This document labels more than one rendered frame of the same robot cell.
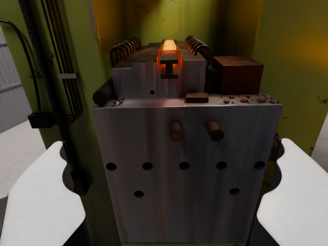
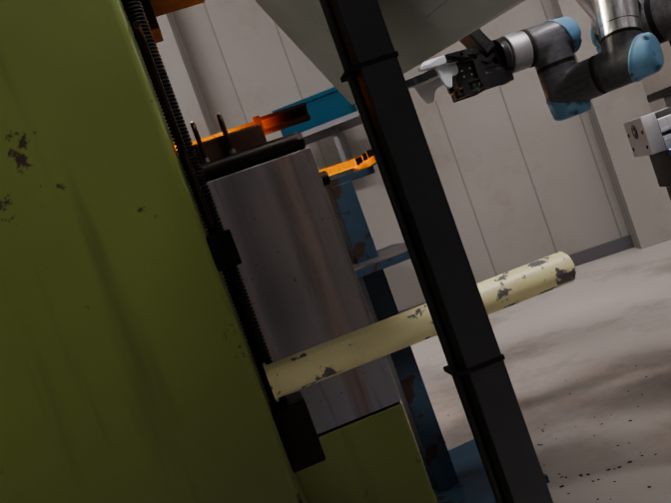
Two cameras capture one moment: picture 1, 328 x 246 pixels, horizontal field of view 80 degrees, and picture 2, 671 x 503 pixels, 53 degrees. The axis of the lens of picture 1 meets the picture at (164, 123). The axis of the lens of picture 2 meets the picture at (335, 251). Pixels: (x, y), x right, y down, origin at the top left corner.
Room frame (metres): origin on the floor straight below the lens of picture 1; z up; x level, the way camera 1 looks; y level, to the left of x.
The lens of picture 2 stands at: (0.59, 1.22, 0.79)
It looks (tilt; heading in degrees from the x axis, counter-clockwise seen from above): 3 degrees down; 259
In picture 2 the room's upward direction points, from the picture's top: 20 degrees counter-clockwise
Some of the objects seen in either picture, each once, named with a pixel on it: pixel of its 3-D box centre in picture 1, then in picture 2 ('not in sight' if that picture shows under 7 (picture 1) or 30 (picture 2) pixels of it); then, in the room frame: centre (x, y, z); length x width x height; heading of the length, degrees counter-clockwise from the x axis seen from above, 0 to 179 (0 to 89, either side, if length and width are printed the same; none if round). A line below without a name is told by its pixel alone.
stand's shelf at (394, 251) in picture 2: not in sight; (366, 263); (0.20, -0.51, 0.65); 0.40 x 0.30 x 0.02; 92
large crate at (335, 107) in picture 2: not in sight; (318, 115); (-0.33, -2.71, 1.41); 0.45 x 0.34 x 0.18; 160
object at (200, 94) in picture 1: (196, 97); not in sight; (0.39, -0.07, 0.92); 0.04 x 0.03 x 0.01; 84
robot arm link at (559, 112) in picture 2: not in sight; (571, 87); (-0.19, 0.02, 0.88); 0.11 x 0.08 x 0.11; 124
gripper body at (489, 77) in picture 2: not in sight; (476, 69); (-0.02, 0.00, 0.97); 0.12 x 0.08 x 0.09; 178
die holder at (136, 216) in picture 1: (178, 132); (198, 323); (0.64, -0.06, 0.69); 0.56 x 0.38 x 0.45; 178
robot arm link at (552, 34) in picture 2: not in sight; (548, 43); (-0.18, 0.01, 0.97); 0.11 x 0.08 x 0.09; 178
